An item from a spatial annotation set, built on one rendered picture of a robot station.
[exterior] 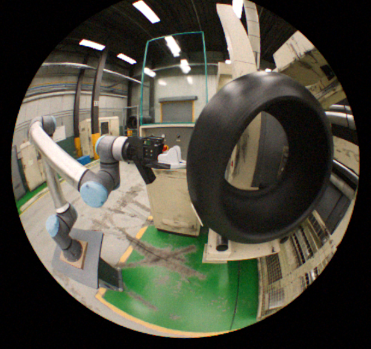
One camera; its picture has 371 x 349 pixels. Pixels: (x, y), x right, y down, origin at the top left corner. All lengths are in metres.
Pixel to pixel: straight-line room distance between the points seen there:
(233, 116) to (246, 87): 0.07
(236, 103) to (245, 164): 0.47
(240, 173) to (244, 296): 1.23
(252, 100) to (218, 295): 1.35
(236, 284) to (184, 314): 0.59
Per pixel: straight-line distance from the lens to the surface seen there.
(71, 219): 0.92
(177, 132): 0.93
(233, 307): 1.36
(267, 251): 0.62
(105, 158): 0.47
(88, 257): 0.93
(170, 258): 1.40
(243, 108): 0.22
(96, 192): 0.36
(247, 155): 0.63
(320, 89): 0.69
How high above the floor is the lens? 1.28
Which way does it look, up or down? 20 degrees down
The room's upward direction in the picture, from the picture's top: straight up
